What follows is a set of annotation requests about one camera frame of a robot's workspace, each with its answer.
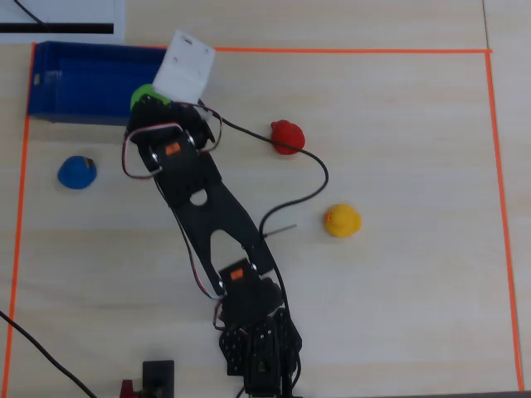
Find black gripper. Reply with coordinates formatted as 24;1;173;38
126;94;216;153

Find green rubber duck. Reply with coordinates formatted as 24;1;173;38
130;83;170;112

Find blue plastic box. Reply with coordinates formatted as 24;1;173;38
27;40;169;127

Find red rubber duck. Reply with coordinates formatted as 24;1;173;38
270;119;307;156

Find blue rubber duck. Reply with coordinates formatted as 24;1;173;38
56;155;99;191

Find yellow rubber duck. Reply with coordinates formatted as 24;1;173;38
324;203;363;239

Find orange tape strip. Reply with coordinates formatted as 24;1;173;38
484;51;524;392
0;41;37;398
213;46;494;55

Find black table clamp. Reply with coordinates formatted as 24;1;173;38
139;359;176;398

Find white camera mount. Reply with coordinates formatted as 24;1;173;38
151;28;217;103

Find red white black servo wires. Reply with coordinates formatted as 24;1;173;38
121;105;227;332

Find black camera cable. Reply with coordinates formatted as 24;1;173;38
197;98;331;240

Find thin black cable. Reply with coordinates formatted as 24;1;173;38
13;0;49;25

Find thick black cable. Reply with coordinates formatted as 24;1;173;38
0;309;98;398

